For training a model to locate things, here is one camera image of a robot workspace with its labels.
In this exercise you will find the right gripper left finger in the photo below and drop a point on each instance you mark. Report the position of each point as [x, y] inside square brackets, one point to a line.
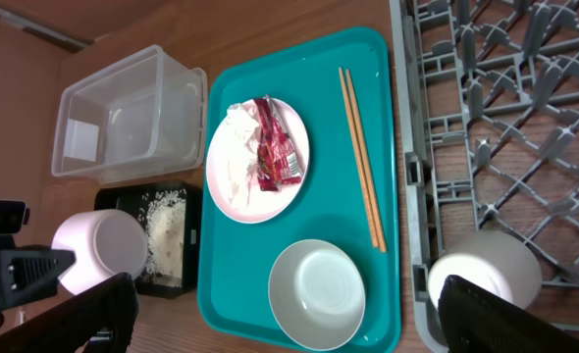
[100, 319]

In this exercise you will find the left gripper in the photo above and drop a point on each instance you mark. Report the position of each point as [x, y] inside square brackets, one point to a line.
[29, 275]

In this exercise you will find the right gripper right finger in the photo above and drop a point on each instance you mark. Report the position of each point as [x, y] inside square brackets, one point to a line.
[476, 320]

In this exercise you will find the white paper cup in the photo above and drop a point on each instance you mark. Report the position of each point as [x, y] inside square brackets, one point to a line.
[494, 261]

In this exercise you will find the grey dishwasher rack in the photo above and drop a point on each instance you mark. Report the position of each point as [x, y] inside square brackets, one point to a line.
[488, 104]

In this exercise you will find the pile of cooked rice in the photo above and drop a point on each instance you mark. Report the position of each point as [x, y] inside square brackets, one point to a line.
[163, 221]

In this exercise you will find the black plastic tray bin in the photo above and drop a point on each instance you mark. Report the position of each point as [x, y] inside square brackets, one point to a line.
[128, 200]

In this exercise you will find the grey-white bowl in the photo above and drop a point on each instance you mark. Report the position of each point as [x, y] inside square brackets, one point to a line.
[317, 295]

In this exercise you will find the right wooden chopstick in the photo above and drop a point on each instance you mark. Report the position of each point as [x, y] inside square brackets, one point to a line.
[377, 231]

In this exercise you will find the wooden chopstick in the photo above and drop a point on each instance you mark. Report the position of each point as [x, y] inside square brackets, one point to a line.
[377, 231]
[358, 159]

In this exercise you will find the large white plate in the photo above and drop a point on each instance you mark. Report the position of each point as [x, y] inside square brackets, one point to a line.
[263, 205]

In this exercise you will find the clear plastic storage bin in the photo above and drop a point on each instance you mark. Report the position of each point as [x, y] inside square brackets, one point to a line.
[143, 116]

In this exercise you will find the crumpled white napkin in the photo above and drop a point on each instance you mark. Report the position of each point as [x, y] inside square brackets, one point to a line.
[244, 132]

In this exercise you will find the red snack wrapper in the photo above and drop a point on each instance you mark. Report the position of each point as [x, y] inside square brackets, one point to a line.
[276, 155]

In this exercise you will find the teal plastic serving tray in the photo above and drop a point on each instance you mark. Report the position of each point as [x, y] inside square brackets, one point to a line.
[236, 259]

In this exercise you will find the left wooden chopstick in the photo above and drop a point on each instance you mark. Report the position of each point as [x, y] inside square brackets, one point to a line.
[358, 159]

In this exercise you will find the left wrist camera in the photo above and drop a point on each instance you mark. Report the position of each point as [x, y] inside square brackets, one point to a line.
[13, 216]

